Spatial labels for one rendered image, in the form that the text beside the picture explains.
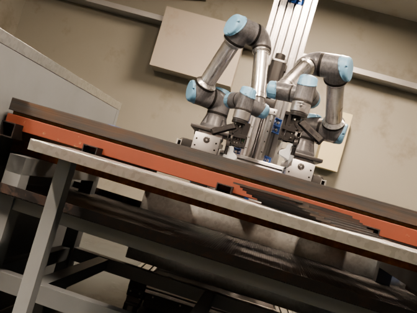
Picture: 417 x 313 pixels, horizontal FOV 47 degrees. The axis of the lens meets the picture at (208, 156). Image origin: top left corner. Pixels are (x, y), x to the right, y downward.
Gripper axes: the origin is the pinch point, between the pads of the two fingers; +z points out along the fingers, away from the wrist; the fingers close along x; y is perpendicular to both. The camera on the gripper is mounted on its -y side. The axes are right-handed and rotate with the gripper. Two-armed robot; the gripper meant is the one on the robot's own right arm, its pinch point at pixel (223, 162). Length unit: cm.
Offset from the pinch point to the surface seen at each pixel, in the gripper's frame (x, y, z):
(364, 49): 353, 82, -186
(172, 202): 16.4, -19.8, 24.8
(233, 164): -62, 10, 2
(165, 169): -62, -10, 10
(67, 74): -23, -71, -17
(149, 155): -62, -16, 7
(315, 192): -62, 37, 3
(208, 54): 313, -86, -124
